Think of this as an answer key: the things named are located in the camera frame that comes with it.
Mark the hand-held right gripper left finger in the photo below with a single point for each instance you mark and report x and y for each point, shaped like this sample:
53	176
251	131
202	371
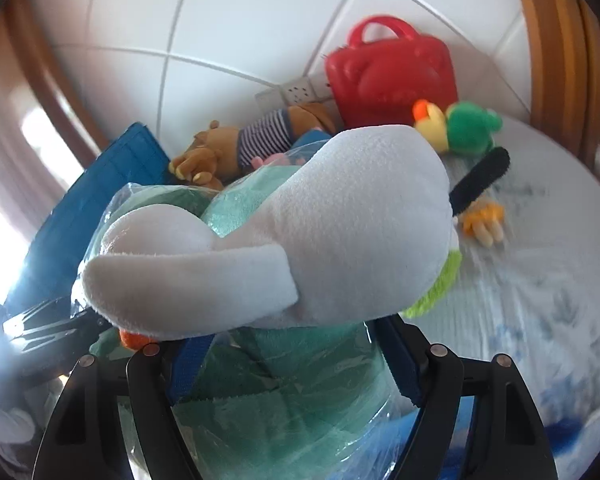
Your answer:
190	367

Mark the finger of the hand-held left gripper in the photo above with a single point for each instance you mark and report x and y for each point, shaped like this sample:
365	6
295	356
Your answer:
50	327

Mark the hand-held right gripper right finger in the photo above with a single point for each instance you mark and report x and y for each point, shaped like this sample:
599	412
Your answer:
402	360

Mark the teal cushion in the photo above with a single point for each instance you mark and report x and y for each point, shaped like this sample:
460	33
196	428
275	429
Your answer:
290	400

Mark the blue plastic crate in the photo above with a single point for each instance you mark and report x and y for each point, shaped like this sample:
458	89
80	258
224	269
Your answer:
95	195

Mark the white rabbit plush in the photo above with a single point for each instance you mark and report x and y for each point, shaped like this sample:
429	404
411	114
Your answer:
330	220

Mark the white curtain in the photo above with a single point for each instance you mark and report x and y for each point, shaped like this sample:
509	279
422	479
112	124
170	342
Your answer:
15	160

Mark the brown plush with striped shirt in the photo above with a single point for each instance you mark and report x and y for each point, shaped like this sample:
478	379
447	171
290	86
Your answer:
220	147

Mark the pink pig plush blue outfit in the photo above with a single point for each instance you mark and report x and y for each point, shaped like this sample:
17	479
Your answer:
272	160

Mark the green parrot plush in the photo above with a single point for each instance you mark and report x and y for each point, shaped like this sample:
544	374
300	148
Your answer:
472	127

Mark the red plastic toy case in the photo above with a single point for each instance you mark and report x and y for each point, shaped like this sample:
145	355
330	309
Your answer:
390	80

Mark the wooden wall pillar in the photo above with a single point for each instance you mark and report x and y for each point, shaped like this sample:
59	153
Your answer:
555	35
45	85

